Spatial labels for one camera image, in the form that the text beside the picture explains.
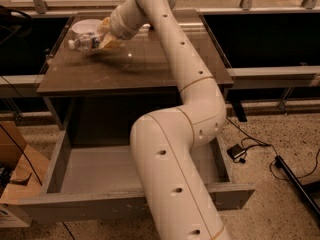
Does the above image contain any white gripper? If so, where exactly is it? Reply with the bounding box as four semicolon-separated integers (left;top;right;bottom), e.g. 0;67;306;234
97;5;147;49

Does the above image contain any black bag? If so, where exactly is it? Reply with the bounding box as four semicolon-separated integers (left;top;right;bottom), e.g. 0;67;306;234
0;5;32;36

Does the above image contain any white ceramic bowl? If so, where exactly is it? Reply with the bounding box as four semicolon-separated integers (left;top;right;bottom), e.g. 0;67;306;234
71;19;102;37

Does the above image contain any black power adapter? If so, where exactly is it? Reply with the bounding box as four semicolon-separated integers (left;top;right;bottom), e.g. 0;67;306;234
227;144;245;160

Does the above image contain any clear plastic water bottle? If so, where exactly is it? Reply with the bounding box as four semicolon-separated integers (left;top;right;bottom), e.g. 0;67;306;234
68;32;103;52

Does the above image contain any black metal stand leg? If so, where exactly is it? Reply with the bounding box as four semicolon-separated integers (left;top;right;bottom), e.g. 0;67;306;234
275;155;320;220

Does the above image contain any grey open top drawer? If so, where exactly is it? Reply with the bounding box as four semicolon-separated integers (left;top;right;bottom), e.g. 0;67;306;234
18;95;256;225

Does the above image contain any black cable on floor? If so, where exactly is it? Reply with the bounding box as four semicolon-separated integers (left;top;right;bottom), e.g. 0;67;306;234
224;115;320;182

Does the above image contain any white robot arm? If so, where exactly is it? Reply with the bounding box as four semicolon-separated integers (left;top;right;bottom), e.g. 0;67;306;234
109;0;231;240

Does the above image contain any brown cardboard box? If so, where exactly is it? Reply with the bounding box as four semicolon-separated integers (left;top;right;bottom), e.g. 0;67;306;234
0;121;49;228

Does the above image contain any grey cabinet with glossy top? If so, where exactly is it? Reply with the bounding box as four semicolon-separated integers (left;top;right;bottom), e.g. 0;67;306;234
36;9;234;132

